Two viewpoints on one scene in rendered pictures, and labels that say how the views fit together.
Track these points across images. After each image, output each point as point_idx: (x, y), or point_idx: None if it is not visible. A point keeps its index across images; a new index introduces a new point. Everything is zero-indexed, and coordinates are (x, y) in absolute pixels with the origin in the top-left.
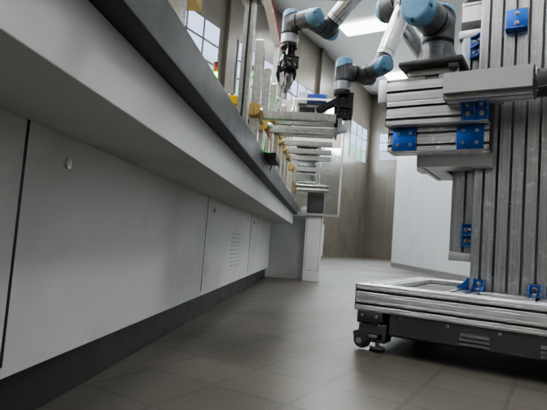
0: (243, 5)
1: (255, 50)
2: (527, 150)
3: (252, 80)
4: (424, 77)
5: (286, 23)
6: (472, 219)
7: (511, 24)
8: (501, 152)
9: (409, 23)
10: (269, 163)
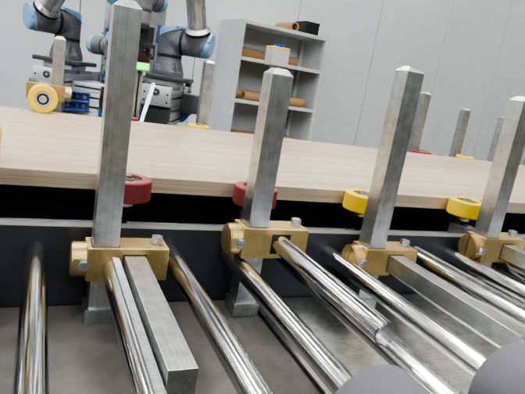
0: (272, 65)
1: (213, 75)
2: None
3: (208, 108)
4: (177, 88)
5: (151, 1)
6: None
7: (158, 37)
8: None
9: (202, 56)
10: None
